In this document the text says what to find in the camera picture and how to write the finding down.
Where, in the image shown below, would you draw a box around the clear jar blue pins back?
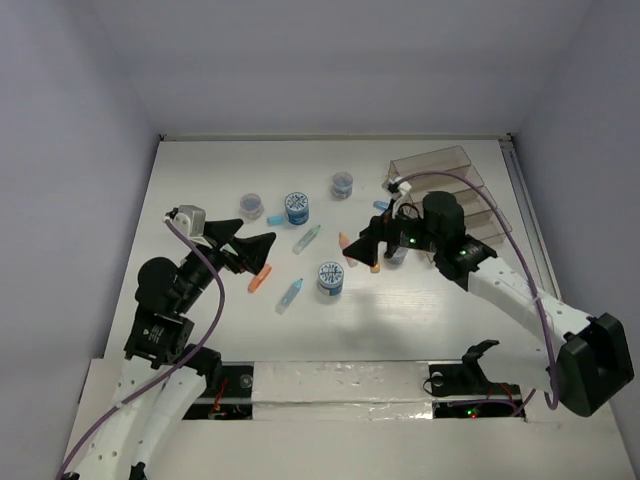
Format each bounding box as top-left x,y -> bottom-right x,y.
331,172 -> 353,199

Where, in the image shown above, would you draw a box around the orange capped highlighter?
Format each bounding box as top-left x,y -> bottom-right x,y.
247,264 -> 272,293

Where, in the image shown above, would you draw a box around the light blue marker cap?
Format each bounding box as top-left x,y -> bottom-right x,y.
267,215 -> 285,226

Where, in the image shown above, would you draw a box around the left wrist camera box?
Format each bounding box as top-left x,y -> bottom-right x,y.
165,205 -> 206,239

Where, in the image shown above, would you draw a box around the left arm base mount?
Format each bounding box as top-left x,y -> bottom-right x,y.
183,363 -> 254,421

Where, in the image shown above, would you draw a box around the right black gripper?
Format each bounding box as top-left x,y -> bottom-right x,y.
341,198 -> 442,266

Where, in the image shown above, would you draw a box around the clear tiered organizer tray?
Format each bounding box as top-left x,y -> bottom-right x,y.
388,146 -> 512,246

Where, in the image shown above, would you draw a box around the blue ink jar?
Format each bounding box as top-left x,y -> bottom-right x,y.
317,261 -> 345,296
284,192 -> 309,225

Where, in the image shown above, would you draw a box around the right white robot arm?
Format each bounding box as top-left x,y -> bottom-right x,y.
343,191 -> 634,417

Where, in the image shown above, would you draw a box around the green highlighter pen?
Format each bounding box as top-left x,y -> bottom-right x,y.
292,225 -> 321,255

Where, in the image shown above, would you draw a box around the clear jar purple pins right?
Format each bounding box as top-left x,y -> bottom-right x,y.
385,248 -> 408,265

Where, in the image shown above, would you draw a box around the blue ink jar back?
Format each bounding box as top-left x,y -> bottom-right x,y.
284,192 -> 309,225

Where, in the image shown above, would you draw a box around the blue ink jar front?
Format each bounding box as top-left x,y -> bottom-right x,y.
317,261 -> 345,296

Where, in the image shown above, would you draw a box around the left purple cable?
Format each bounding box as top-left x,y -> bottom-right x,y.
55,219 -> 226,480

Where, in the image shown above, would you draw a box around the blue highlighter pen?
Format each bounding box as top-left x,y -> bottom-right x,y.
274,278 -> 303,314

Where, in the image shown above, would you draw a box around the clear jar purple pins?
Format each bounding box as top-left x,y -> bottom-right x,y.
239,193 -> 264,220
385,248 -> 408,265

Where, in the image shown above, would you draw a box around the clear jar purple pins left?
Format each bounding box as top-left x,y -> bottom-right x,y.
239,193 -> 264,220

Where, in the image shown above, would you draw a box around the orange highlighter pen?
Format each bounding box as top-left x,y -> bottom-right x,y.
339,232 -> 358,268

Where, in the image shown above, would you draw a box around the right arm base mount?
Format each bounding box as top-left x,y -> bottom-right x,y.
422,340 -> 525,420

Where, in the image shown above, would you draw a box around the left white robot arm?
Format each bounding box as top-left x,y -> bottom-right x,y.
57,205 -> 276,479

